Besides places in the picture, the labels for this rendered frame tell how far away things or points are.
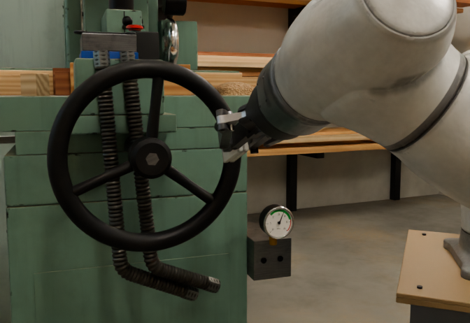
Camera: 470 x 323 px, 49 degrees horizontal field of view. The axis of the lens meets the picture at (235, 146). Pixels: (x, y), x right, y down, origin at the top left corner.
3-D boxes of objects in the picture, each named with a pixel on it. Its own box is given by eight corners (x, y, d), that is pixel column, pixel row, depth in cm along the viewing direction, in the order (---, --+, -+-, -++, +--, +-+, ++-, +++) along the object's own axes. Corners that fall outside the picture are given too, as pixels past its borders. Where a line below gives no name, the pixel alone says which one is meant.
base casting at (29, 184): (3, 207, 87) (0, 154, 86) (26, 163, 142) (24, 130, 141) (250, 191, 102) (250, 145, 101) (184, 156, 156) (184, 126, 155)
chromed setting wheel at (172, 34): (168, 69, 117) (167, 14, 116) (159, 71, 129) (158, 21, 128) (181, 69, 118) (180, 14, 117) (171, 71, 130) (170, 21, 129)
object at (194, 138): (15, 155, 87) (15, 131, 87) (24, 143, 107) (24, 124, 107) (238, 147, 100) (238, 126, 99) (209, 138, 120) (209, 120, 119)
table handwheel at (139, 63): (101, 291, 74) (8, 106, 68) (93, 250, 93) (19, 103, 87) (272, 203, 81) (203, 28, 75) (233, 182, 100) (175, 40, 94)
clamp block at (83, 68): (73, 115, 81) (71, 57, 80) (72, 112, 93) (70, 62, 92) (167, 114, 85) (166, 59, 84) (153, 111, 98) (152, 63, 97)
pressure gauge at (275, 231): (264, 250, 97) (264, 207, 96) (256, 245, 100) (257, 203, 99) (294, 247, 99) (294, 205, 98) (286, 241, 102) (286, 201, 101)
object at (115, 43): (81, 58, 81) (80, 22, 80) (79, 61, 91) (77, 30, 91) (163, 59, 85) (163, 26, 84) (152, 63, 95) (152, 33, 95)
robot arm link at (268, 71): (266, 32, 49) (246, 58, 54) (279, 123, 47) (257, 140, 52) (350, 36, 52) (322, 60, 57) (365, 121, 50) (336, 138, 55)
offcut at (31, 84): (20, 96, 89) (19, 73, 88) (34, 96, 92) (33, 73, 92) (36, 96, 88) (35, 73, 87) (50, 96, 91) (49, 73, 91)
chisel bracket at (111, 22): (107, 52, 101) (105, 8, 100) (101, 56, 115) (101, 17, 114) (144, 53, 104) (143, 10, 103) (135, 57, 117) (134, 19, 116)
